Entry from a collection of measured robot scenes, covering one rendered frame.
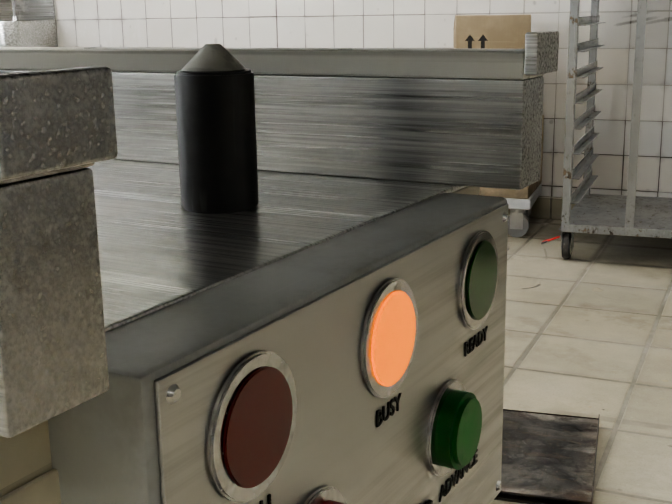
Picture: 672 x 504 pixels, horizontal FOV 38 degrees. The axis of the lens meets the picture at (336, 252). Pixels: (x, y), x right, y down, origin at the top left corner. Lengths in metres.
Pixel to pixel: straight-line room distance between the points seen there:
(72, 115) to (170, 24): 4.95
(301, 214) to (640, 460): 1.82
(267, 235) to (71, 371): 0.16
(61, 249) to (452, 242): 0.20
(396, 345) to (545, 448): 1.82
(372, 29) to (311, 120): 4.15
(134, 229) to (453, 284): 0.12
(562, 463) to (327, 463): 1.79
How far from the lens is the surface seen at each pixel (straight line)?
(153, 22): 5.19
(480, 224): 0.39
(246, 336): 0.25
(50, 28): 5.52
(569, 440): 2.19
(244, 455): 0.26
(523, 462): 2.07
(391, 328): 0.32
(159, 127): 0.53
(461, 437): 0.38
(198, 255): 0.33
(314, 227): 0.36
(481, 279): 0.39
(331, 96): 0.47
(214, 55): 0.39
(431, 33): 4.53
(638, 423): 2.35
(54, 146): 0.19
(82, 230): 0.20
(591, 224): 3.67
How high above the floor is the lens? 0.92
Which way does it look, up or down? 14 degrees down
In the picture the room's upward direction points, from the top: 1 degrees counter-clockwise
